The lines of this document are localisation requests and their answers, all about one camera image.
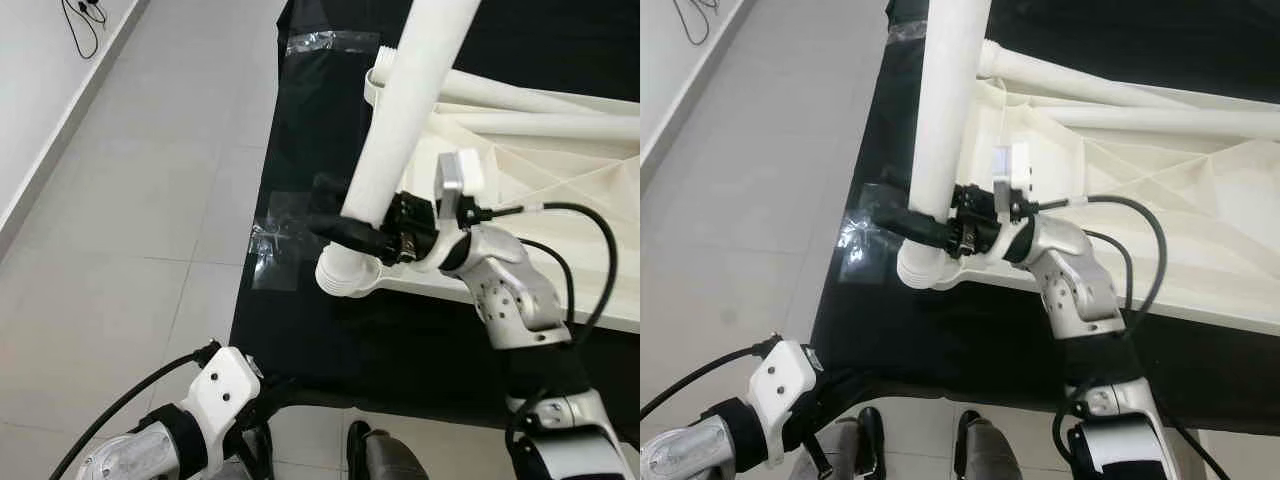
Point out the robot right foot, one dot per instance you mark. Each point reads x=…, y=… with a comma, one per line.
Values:
x=990, y=450
x=385, y=455

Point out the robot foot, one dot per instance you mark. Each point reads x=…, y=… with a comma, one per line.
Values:
x=850, y=445
x=385, y=455
x=990, y=450

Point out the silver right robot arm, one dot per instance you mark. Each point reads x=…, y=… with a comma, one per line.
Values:
x=1080, y=290
x=520, y=300

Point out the black tablecloth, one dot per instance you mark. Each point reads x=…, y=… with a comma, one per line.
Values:
x=1000, y=350
x=420, y=345

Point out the white plastic children table top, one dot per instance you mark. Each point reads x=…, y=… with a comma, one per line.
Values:
x=560, y=220
x=1180, y=220

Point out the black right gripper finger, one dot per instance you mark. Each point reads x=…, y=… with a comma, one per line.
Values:
x=885, y=195
x=915, y=232
x=350, y=235
x=330, y=187

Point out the white plastic table leg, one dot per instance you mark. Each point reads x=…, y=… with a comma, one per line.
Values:
x=540, y=98
x=560, y=126
x=400, y=120
x=1180, y=122
x=950, y=120
x=1100, y=85

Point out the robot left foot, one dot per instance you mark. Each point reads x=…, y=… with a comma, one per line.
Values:
x=850, y=445

